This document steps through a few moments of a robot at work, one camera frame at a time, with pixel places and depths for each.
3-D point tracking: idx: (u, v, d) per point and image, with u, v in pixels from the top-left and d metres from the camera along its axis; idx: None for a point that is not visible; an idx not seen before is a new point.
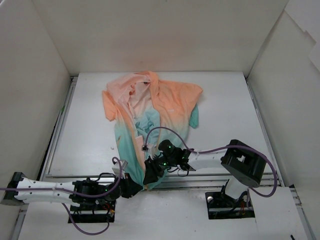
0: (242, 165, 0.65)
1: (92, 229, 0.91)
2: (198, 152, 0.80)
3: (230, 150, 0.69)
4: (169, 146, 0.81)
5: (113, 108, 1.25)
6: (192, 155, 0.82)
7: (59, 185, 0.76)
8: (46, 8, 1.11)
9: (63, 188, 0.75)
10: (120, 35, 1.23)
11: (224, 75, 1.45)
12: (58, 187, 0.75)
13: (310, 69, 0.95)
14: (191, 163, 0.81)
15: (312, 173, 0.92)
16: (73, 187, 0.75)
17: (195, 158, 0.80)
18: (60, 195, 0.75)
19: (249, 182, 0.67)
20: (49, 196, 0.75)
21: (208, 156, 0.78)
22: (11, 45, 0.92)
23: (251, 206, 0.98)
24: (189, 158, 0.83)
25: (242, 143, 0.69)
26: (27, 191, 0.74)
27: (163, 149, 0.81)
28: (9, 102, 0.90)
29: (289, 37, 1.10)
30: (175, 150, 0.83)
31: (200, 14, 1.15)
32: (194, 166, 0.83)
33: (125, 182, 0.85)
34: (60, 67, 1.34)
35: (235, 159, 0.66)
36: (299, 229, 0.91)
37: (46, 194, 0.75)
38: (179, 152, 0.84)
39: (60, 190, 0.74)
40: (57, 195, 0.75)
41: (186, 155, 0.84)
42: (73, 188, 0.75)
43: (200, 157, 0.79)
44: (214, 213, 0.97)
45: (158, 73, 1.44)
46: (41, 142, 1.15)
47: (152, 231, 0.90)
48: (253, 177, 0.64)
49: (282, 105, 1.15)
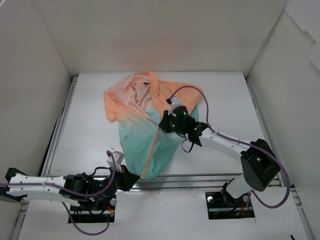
0: (259, 167, 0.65)
1: (92, 230, 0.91)
2: (215, 133, 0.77)
3: (252, 149, 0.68)
4: (184, 112, 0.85)
5: (115, 108, 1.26)
6: (207, 132, 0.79)
7: (50, 180, 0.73)
8: (46, 9, 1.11)
9: (55, 184, 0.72)
10: (120, 35, 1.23)
11: (224, 75, 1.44)
12: (49, 182, 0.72)
13: (311, 69, 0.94)
14: (203, 136, 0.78)
15: (312, 173, 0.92)
16: (64, 181, 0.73)
17: (210, 137, 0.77)
18: (50, 190, 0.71)
19: (255, 183, 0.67)
20: (40, 191, 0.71)
21: (226, 142, 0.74)
22: (11, 46, 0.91)
23: (251, 206, 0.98)
24: (202, 132, 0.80)
25: (265, 147, 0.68)
26: (19, 187, 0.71)
27: (178, 113, 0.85)
28: (9, 102, 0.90)
29: (289, 37, 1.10)
30: (188, 118, 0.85)
31: (200, 14, 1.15)
32: (203, 143, 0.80)
33: (122, 176, 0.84)
34: (60, 67, 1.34)
35: (255, 158, 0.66)
36: (298, 229, 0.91)
37: (36, 190, 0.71)
38: (191, 123, 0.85)
39: (51, 185, 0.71)
40: (48, 191, 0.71)
41: (200, 126, 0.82)
42: (65, 182, 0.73)
43: (216, 138, 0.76)
44: (214, 213, 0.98)
45: (158, 73, 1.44)
46: (41, 142, 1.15)
47: (152, 231, 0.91)
48: (262, 179, 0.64)
49: (282, 105, 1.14)
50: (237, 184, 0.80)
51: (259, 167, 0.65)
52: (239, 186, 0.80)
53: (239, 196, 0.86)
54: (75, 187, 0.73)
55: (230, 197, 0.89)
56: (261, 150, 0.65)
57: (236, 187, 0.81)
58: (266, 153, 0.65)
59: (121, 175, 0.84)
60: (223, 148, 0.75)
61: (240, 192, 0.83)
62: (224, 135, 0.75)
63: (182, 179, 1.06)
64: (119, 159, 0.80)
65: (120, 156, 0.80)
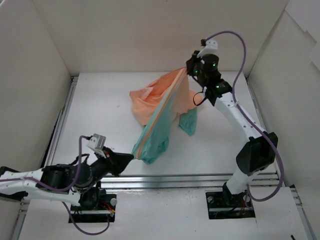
0: (257, 156, 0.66)
1: (92, 229, 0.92)
2: (235, 103, 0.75)
3: (260, 138, 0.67)
4: (213, 64, 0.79)
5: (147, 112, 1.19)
6: (227, 97, 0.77)
7: (30, 174, 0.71)
8: (46, 9, 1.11)
9: (33, 177, 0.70)
10: (121, 35, 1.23)
11: (224, 75, 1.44)
12: (28, 176, 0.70)
13: (311, 69, 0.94)
14: (222, 100, 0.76)
15: (312, 173, 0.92)
16: (41, 173, 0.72)
17: (228, 105, 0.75)
18: (29, 185, 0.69)
19: (244, 166, 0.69)
20: (21, 187, 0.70)
21: (241, 119, 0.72)
22: (12, 46, 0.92)
23: (251, 206, 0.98)
24: (223, 94, 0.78)
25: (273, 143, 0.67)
26: (4, 184, 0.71)
27: (207, 62, 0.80)
28: (10, 102, 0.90)
29: (289, 37, 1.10)
30: (214, 73, 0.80)
31: (200, 13, 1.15)
32: (217, 104, 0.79)
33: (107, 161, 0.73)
34: (60, 67, 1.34)
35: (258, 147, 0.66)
36: (299, 230, 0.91)
37: (18, 185, 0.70)
38: (216, 77, 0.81)
39: (29, 178, 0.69)
40: (27, 185, 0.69)
41: (223, 87, 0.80)
42: (42, 175, 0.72)
43: (232, 108, 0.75)
44: (214, 212, 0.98)
45: (158, 72, 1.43)
46: (41, 142, 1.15)
47: (153, 230, 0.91)
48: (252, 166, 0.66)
49: (283, 105, 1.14)
50: (235, 181, 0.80)
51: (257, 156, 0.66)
52: (237, 183, 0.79)
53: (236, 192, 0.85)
54: (51, 180, 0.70)
55: (229, 195, 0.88)
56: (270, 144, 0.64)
57: (234, 184, 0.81)
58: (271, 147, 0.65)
59: (106, 161, 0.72)
60: (234, 122, 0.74)
61: (239, 189, 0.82)
62: (242, 111, 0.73)
63: (182, 179, 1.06)
64: (97, 146, 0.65)
65: (99, 141, 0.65)
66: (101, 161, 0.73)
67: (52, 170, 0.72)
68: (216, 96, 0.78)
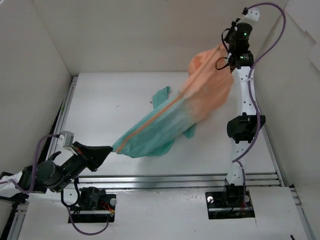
0: (242, 128, 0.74)
1: (91, 229, 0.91)
2: (250, 79, 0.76)
3: (252, 117, 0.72)
4: (245, 34, 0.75)
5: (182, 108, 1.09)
6: (245, 71, 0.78)
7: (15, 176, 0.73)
8: (45, 9, 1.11)
9: (14, 179, 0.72)
10: (120, 35, 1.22)
11: None
12: (12, 178, 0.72)
13: (311, 69, 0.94)
14: (239, 72, 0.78)
15: (312, 173, 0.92)
16: (21, 174, 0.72)
17: (241, 79, 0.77)
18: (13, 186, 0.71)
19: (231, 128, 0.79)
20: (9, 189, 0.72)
21: (244, 96, 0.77)
22: (11, 45, 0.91)
23: (251, 206, 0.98)
24: (242, 67, 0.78)
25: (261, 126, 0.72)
26: None
27: (239, 30, 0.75)
28: (8, 102, 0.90)
29: (289, 37, 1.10)
30: (242, 42, 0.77)
31: (200, 13, 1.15)
32: (233, 72, 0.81)
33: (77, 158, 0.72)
34: (60, 67, 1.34)
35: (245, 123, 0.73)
36: (298, 229, 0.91)
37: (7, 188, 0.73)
38: (242, 47, 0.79)
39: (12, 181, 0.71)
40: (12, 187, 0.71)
41: (246, 59, 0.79)
42: (21, 176, 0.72)
43: (243, 83, 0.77)
44: (214, 212, 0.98)
45: (158, 72, 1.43)
46: (40, 142, 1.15)
47: (152, 231, 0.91)
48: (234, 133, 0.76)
49: (282, 104, 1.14)
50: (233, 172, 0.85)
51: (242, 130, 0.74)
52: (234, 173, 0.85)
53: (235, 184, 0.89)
54: (28, 178, 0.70)
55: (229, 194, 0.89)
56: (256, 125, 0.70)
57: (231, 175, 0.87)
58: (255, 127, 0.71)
59: (81, 157, 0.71)
60: (239, 94, 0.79)
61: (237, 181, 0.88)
62: (250, 90, 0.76)
63: (182, 178, 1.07)
64: (64, 143, 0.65)
65: (66, 139, 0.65)
66: (74, 158, 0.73)
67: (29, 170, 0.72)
68: (236, 66, 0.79)
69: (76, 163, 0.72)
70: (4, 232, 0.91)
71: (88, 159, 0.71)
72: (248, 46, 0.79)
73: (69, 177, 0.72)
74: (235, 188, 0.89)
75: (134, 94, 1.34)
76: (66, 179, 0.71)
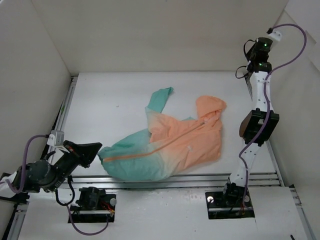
0: (252, 126, 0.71)
1: (91, 229, 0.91)
2: (265, 81, 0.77)
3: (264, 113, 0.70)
4: (265, 44, 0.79)
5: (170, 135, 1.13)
6: (261, 74, 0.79)
7: (11, 176, 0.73)
8: (45, 8, 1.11)
9: (8, 179, 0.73)
10: (120, 35, 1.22)
11: (224, 74, 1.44)
12: (10, 178, 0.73)
13: (311, 69, 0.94)
14: (256, 75, 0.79)
15: (312, 173, 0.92)
16: (14, 174, 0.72)
17: (258, 80, 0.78)
18: None
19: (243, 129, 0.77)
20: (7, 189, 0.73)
21: (259, 94, 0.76)
22: (11, 45, 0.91)
23: (250, 206, 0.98)
24: (260, 71, 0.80)
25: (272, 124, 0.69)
26: None
27: (260, 41, 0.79)
28: (8, 101, 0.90)
29: (289, 37, 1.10)
30: (263, 52, 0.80)
31: (200, 13, 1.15)
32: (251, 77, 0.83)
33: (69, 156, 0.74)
34: (60, 67, 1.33)
35: (257, 120, 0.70)
36: (298, 229, 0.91)
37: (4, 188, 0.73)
38: (263, 55, 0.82)
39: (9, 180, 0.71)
40: None
41: (264, 66, 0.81)
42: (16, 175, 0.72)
43: (259, 85, 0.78)
44: (214, 212, 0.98)
45: (158, 72, 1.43)
46: (39, 142, 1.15)
47: (152, 231, 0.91)
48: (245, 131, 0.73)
49: (282, 105, 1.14)
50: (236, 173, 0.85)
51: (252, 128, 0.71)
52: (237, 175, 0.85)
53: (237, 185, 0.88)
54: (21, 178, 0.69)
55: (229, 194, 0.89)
56: (266, 119, 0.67)
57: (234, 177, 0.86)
58: (266, 124, 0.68)
59: (73, 155, 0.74)
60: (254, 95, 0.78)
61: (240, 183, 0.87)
62: (265, 91, 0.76)
63: (181, 178, 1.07)
64: (55, 141, 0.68)
65: (57, 137, 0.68)
66: (65, 157, 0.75)
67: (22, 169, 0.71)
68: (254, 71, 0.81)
69: (68, 160, 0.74)
70: (4, 232, 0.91)
71: (80, 155, 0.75)
72: (268, 56, 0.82)
73: (63, 176, 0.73)
74: (235, 189, 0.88)
75: (134, 94, 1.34)
76: (59, 178, 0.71)
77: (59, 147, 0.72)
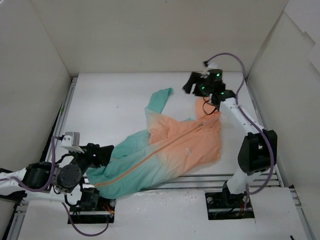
0: (254, 154, 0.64)
1: (91, 230, 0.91)
2: (237, 105, 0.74)
3: (259, 135, 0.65)
4: (217, 75, 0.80)
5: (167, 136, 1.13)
6: (231, 100, 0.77)
7: (16, 174, 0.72)
8: (45, 9, 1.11)
9: (18, 177, 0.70)
10: (120, 35, 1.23)
11: (224, 75, 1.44)
12: (13, 176, 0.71)
13: (310, 70, 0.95)
14: (225, 103, 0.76)
15: (312, 173, 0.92)
16: (25, 171, 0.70)
17: (230, 107, 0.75)
18: (14, 184, 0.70)
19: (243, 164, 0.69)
20: (8, 186, 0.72)
21: (241, 119, 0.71)
22: (10, 45, 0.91)
23: (250, 207, 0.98)
24: (227, 99, 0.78)
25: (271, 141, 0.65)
26: None
27: (211, 72, 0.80)
28: (7, 102, 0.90)
29: (288, 38, 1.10)
30: (218, 82, 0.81)
31: (199, 14, 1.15)
32: (221, 108, 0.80)
33: (86, 157, 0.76)
34: (60, 68, 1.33)
35: (257, 144, 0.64)
36: (298, 230, 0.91)
37: (5, 185, 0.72)
38: (220, 86, 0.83)
39: (13, 178, 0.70)
40: (13, 185, 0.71)
41: (227, 94, 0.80)
42: (26, 173, 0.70)
43: (234, 110, 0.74)
44: (213, 213, 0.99)
45: (158, 73, 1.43)
46: (39, 142, 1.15)
47: (152, 231, 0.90)
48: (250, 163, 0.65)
49: (282, 105, 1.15)
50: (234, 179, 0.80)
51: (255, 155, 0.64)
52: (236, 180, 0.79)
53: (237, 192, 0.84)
54: (33, 176, 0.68)
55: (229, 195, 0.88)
56: (266, 140, 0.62)
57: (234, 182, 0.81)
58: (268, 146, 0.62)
59: (86, 156, 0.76)
60: (235, 121, 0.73)
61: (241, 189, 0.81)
62: (244, 114, 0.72)
63: (181, 179, 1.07)
64: (72, 141, 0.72)
65: (74, 138, 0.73)
66: (79, 158, 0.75)
67: (34, 167, 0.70)
68: (221, 100, 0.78)
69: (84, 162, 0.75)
70: (4, 232, 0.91)
71: (99, 157, 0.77)
72: (223, 86, 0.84)
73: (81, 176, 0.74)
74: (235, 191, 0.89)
75: (134, 95, 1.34)
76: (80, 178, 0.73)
77: (75, 148, 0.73)
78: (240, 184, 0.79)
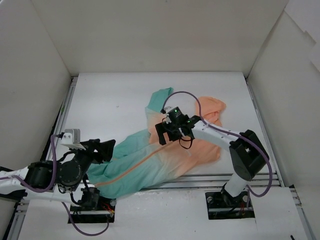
0: (247, 157, 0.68)
1: (91, 229, 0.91)
2: (206, 125, 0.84)
3: (240, 139, 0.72)
4: (175, 110, 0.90)
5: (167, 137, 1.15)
6: (199, 124, 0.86)
7: (18, 173, 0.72)
8: (45, 9, 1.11)
9: (20, 176, 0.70)
10: (120, 35, 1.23)
11: (224, 75, 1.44)
12: (15, 175, 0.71)
13: (310, 69, 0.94)
14: (197, 128, 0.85)
15: (312, 173, 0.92)
16: (27, 170, 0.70)
17: (202, 129, 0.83)
18: (16, 183, 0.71)
19: (244, 173, 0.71)
20: (9, 185, 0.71)
21: (216, 134, 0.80)
22: (10, 45, 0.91)
23: (251, 206, 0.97)
24: (195, 125, 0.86)
25: (253, 138, 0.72)
26: None
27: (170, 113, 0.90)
28: (8, 102, 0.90)
29: (288, 37, 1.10)
30: (181, 116, 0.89)
31: (199, 13, 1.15)
32: (196, 135, 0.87)
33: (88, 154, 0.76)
34: (60, 67, 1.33)
35: (243, 148, 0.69)
36: (299, 230, 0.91)
37: (7, 184, 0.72)
38: (184, 117, 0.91)
39: (16, 177, 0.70)
40: (15, 184, 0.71)
41: (193, 119, 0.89)
42: (28, 172, 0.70)
43: (207, 130, 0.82)
44: (214, 213, 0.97)
45: (158, 73, 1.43)
46: (39, 142, 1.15)
47: (152, 231, 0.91)
48: (249, 168, 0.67)
49: (282, 105, 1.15)
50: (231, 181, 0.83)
51: (249, 158, 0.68)
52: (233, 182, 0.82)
53: (237, 194, 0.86)
54: (36, 176, 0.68)
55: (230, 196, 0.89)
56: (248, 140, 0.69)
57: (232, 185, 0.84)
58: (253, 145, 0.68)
59: (87, 152, 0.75)
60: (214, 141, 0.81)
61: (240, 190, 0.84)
62: (215, 128, 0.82)
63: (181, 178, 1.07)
64: (73, 139, 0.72)
65: (74, 135, 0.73)
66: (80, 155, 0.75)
67: (36, 166, 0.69)
68: (192, 127, 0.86)
69: (86, 158, 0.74)
70: (4, 232, 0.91)
71: (101, 152, 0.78)
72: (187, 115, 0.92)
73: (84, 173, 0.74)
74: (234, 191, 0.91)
75: (134, 94, 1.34)
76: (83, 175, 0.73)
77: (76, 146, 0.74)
78: (239, 187, 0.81)
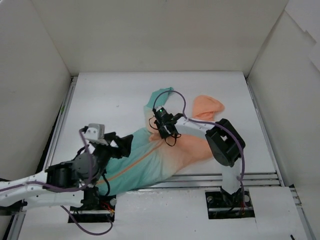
0: (223, 144, 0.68)
1: (92, 229, 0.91)
2: (187, 119, 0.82)
3: (216, 128, 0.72)
4: (160, 110, 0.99)
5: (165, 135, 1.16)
6: (181, 120, 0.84)
7: (32, 178, 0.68)
8: (45, 9, 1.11)
9: (37, 181, 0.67)
10: (120, 35, 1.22)
11: (224, 74, 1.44)
12: (30, 180, 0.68)
13: (311, 69, 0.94)
14: (178, 123, 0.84)
15: (312, 173, 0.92)
16: (46, 175, 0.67)
17: (183, 123, 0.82)
18: (34, 188, 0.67)
19: (222, 159, 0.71)
20: (24, 192, 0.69)
21: (194, 126, 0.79)
22: (10, 45, 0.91)
23: (251, 206, 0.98)
24: (178, 121, 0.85)
25: (228, 125, 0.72)
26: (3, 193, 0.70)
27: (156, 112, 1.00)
28: (8, 101, 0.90)
29: (289, 37, 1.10)
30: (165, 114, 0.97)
31: (199, 13, 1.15)
32: (180, 130, 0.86)
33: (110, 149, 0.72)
34: (60, 67, 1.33)
35: (219, 136, 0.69)
36: (298, 229, 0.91)
37: (21, 191, 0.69)
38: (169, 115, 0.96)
39: (32, 183, 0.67)
40: (31, 190, 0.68)
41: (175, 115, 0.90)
42: (47, 175, 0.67)
43: (188, 124, 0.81)
44: (214, 212, 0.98)
45: (158, 72, 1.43)
46: (39, 142, 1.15)
47: (152, 231, 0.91)
48: (227, 154, 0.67)
49: (282, 105, 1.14)
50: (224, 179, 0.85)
51: (225, 145, 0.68)
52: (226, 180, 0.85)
53: (234, 191, 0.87)
54: (61, 178, 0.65)
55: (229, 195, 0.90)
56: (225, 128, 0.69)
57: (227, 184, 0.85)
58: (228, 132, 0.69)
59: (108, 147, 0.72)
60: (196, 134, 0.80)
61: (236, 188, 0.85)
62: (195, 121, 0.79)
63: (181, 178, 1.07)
64: (98, 135, 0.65)
65: (99, 131, 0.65)
66: (101, 149, 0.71)
67: (57, 169, 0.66)
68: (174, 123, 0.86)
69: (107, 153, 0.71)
70: (4, 232, 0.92)
71: (123, 148, 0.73)
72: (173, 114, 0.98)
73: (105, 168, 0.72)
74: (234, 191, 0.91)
75: (134, 94, 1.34)
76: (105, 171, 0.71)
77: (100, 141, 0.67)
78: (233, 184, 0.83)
